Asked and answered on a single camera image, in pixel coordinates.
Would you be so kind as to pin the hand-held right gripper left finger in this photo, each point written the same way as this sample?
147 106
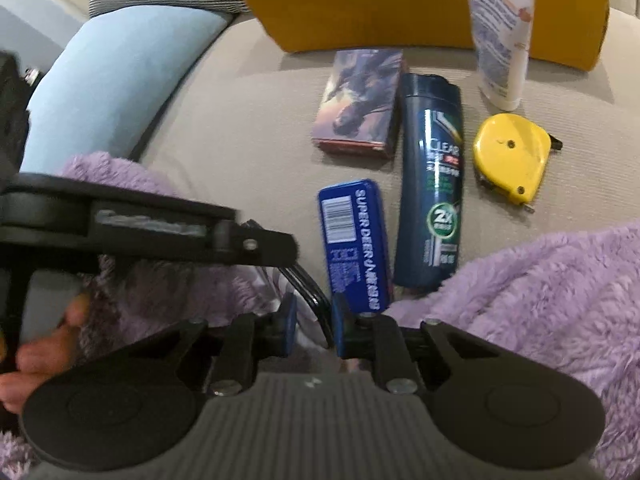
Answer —
287 322

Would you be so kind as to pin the plaid zip case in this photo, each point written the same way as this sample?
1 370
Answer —
310 290

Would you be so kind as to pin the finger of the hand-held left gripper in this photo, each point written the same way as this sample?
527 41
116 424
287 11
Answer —
260 247

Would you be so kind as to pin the beige sofa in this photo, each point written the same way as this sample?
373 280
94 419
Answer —
240 135

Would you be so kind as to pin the yellow tape measure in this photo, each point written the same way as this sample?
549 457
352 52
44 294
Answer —
510 155

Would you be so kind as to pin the orange cardboard box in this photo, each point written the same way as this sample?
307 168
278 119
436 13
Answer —
375 5

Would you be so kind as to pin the printed dark red box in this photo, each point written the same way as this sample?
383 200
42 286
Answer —
360 105

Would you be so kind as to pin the person's left hand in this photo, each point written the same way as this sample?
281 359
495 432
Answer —
45 355

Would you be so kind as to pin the purple fluffy cloth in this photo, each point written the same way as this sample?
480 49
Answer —
525 310

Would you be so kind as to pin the light blue pillow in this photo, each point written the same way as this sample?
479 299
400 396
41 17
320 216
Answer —
125 70

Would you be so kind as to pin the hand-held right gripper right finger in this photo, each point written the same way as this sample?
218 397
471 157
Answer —
342 327

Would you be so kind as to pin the white lotion tube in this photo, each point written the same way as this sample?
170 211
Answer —
500 35

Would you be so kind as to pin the blue tin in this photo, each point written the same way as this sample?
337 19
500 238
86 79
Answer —
355 245

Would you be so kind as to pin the dark blue shampoo bottle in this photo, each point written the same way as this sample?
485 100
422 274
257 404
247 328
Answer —
432 185

